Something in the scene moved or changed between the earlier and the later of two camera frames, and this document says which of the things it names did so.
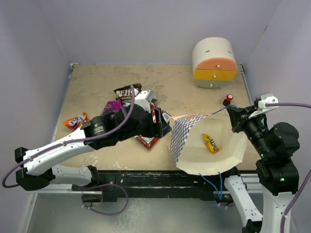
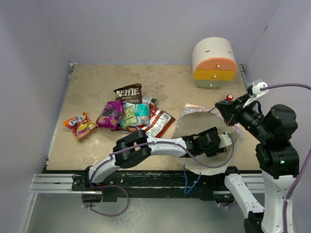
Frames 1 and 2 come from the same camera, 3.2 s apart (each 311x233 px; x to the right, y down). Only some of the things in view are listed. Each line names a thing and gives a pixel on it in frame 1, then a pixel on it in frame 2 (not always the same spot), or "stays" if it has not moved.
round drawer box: [214, 63] stays
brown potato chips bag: [125, 93] stays
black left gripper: [158, 129] to [214, 150]
